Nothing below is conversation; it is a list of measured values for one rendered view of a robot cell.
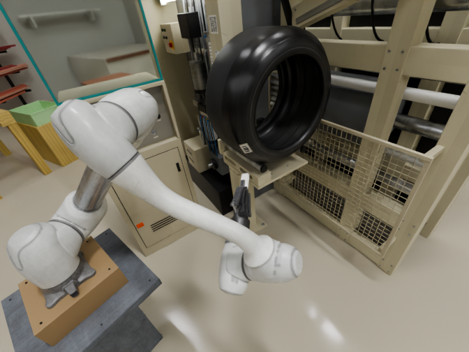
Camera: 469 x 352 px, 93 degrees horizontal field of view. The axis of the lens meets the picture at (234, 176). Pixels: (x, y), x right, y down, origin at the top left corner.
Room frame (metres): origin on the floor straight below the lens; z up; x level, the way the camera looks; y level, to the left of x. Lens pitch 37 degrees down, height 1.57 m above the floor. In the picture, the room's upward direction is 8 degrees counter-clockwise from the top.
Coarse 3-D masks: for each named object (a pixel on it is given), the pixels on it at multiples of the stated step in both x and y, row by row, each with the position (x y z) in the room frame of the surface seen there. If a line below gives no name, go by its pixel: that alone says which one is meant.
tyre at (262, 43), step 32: (256, 32) 1.04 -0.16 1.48; (288, 32) 0.98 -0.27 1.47; (224, 64) 0.99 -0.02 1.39; (256, 64) 0.89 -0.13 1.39; (288, 64) 1.31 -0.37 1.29; (320, 64) 1.03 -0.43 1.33; (224, 96) 0.90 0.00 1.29; (256, 96) 0.86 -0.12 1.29; (288, 96) 1.31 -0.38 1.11; (320, 96) 1.07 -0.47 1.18; (224, 128) 0.90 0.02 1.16; (256, 128) 1.22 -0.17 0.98; (288, 128) 1.20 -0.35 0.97; (256, 160) 0.90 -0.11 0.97
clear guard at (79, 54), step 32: (0, 0) 1.17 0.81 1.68; (32, 0) 1.22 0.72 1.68; (64, 0) 1.27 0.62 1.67; (96, 0) 1.33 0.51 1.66; (128, 0) 1.40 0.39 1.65; (32, 32) 1.19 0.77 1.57; (64, 32) 1.25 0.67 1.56; (96, 32) 1.31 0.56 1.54; (128, 32) 1.38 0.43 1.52; (64, 64) 1.22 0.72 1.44; (96, 64) 1.28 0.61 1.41; (128, 64) 1.35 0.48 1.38; (64, 96) 1.19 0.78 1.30
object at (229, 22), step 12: (204, 0) 1.37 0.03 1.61; (216, 0) 1.27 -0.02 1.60; (228, 0) 1.30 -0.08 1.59; (240, 0) 1.33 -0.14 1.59; (216, 12) 1.28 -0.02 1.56; (228, 12) 1.29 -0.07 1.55; (240, 12) 1.33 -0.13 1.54; (228, 24) 1.29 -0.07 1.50; (240, 24) 1.32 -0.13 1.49; (216, 36) 1.31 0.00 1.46; (228, 36) 1.29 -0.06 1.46; (216, 48) 1.32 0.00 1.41; (240, 180) 1.27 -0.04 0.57; (252, 192) 1.32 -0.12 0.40; (252, 204) 1.32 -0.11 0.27; (252, 216) 1.31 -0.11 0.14
